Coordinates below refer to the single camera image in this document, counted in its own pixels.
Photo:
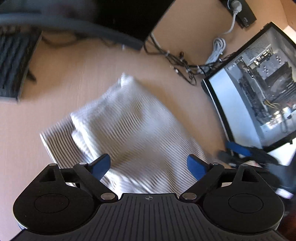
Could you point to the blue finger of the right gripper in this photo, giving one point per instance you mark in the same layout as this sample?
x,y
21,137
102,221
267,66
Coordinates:
x,y
229,159
255,154

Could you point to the white glass-panel PC case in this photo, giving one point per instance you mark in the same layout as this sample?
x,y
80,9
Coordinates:
x,y
253,92

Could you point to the black wall power strip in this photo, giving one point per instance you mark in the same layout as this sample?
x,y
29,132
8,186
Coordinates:
x,y
245,18

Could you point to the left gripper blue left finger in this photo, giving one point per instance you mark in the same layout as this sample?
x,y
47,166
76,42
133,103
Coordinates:
x,y
90,176

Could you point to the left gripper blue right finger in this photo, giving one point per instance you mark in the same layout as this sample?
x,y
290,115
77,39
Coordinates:
x,y
207,176

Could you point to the black mechanical keyboard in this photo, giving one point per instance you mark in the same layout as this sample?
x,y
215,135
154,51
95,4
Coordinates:
x,y
16,53

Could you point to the black curved monitor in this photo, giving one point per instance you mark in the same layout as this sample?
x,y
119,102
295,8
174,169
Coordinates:
x,y
125,22

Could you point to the striped beige long-sleeve shirt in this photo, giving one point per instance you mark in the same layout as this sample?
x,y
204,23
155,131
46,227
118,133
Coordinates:
x,y
147,145

